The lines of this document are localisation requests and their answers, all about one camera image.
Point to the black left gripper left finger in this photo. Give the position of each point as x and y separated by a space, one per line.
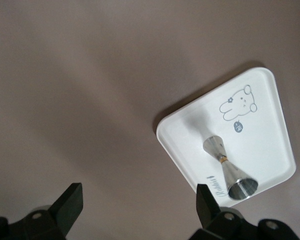
62 212

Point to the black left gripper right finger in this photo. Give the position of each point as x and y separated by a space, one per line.
210 217

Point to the steel double jigger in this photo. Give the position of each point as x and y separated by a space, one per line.
233 177

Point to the white rabbit print tray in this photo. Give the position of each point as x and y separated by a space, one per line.
265 150

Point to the brown table cover cloth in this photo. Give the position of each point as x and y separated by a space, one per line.
65 100

